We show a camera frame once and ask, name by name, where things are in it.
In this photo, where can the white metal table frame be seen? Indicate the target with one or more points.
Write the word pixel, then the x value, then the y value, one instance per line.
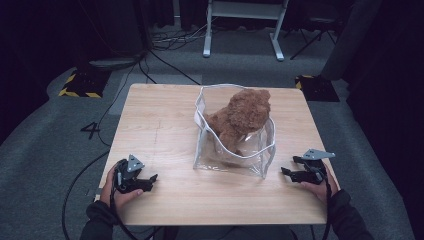
pixel 242 10

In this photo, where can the brown teddy bear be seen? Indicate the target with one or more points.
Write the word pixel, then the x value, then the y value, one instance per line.
pixel 241 116

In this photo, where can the black tripod stand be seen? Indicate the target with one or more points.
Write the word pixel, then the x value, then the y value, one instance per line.
pixel 313 31

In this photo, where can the person's right hand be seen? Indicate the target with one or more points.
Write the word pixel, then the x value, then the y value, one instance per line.
pixel 318 191

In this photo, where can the black yellow striped base plate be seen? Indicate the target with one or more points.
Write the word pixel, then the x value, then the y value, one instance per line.
pixel 316 87
pixel 83 85

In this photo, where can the person's left hand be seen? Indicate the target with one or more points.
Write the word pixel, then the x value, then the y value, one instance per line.
pixel 115 196

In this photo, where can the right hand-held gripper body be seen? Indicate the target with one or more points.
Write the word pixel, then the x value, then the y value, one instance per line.
pixel 315 165

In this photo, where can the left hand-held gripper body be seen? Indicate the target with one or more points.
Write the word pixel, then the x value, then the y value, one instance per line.
pixel 128 173

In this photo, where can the clear plastic bag white trim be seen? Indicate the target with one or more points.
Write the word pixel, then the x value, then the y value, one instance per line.
pixel 233 156

